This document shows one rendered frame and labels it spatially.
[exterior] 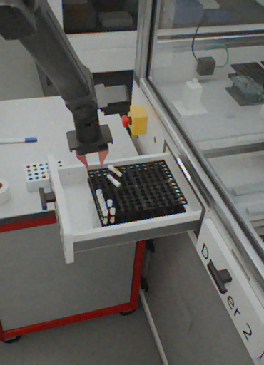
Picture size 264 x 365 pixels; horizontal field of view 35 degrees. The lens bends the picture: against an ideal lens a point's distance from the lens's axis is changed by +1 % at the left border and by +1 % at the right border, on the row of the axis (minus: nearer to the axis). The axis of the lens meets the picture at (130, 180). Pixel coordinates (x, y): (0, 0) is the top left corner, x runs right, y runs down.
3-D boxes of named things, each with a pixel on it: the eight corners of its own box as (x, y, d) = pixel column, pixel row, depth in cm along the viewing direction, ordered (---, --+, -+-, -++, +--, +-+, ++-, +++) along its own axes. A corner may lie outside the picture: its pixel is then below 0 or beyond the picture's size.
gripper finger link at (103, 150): (112, 173, 100) (108, 142, 94) (83, 179, 99) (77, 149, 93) (107, 156, 105) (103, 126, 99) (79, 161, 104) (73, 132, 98)
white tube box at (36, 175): (27, 192, 123) (26, 182, 120) (23, 173, 129) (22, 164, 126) (68, 184, 126) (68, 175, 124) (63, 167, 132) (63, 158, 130)
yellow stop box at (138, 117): (131, 136, 134) (133, 117, 129) (125, 124, 139) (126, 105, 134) (145, 135, 135) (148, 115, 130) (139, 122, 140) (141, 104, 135)
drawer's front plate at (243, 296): (252, 360, 83) (267, 332, 76) (195, 248, 103) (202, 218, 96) (260, 358, 83) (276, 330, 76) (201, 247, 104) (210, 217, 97)
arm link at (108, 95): (67, 68, 81) (74, 110, 80) (125, 60, 82) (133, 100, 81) (73, 91, 93) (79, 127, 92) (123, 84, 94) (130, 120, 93)
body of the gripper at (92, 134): (114, 145, 95) (110, 119, 90) (70, 155, 94) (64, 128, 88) (108, 130, 99) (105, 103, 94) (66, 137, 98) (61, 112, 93)
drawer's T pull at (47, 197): (42, 211, 99) (42, 207, 98) (38, 190, 104) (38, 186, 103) (57, 209, 99) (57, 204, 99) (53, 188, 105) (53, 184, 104)
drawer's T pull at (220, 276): (220, 295, 84) (222, 291, 83) (205, 266, 90) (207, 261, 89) (237, 291, 85) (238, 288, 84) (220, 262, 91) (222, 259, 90)
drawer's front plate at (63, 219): (66, 264, 97) (64, 234, 90) (49, 184, 118) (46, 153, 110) (73, 263, 98) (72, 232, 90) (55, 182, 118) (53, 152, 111)
